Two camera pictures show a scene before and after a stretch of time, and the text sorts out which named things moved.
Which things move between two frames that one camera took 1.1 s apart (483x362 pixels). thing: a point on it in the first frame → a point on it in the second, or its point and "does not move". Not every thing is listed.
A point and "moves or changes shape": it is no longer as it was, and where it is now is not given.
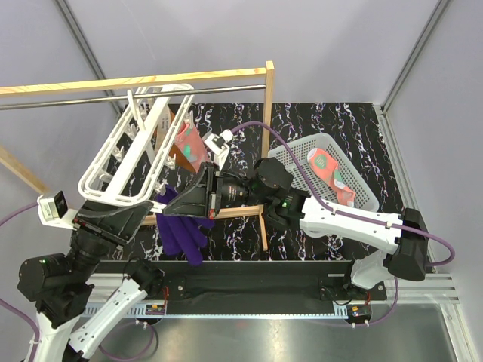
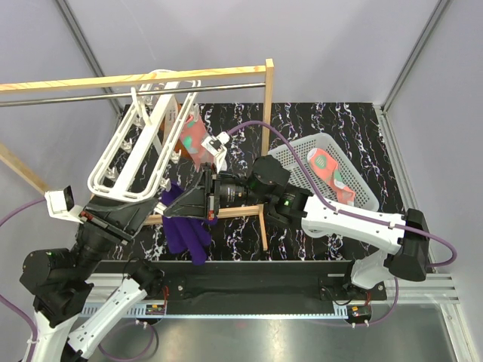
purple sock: x=184 y=235 moves or changes shape
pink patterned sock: x=190 y=145 moves or changes shape
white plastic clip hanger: x=123 y=170 moves or changes shape
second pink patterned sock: x=327 y=168 does not move
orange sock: x=174 y=151 → x=179 y=148
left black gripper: x=118 y=223 does not move
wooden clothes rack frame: x=269 y=72 does not move
